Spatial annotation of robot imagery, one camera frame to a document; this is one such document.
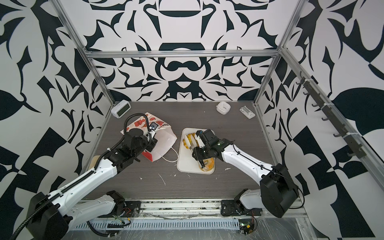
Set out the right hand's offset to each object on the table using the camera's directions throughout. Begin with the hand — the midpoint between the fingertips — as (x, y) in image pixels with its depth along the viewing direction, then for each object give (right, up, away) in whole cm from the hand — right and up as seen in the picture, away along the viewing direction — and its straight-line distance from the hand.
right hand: (195, 153), depth 82 cm
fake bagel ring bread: (+7, -6, +3) cm, 10 cm away
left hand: (-22, +13, -3) cm, 26 cm away
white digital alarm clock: (-52, +26, +25) cm, 63 cm away
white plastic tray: (-5, -7, +8) cm, 12 cm away
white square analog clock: (+22, +27, +32) cm, 47 cm away
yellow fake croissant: (-3, +6, +8) cm, 11 cm away
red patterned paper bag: (-19, +8, +12) cm, 24 cm away
